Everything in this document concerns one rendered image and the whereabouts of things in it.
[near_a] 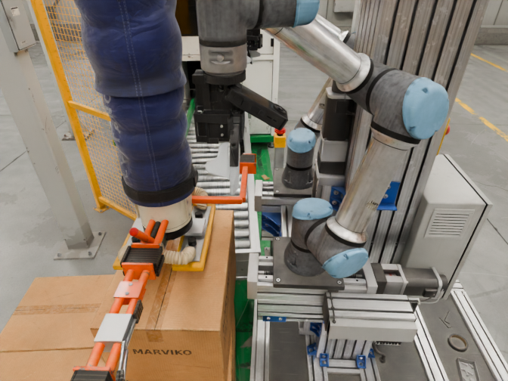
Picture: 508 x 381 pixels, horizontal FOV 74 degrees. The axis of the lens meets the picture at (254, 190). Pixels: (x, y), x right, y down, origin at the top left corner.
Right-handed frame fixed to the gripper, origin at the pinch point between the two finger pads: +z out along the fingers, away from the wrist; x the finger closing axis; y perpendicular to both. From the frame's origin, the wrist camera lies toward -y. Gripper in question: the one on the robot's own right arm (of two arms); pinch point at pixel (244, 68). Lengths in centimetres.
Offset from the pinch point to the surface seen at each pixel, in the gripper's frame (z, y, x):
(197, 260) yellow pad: 41, 12, -75
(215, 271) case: 54, 13, -66
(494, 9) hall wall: 65, 305, 993
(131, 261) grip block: 28, 2, -91
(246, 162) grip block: 27.5, 12.3, -31.3
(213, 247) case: 54, 7, -55
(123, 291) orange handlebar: 29, 6, -100
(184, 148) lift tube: 7, 5, -64
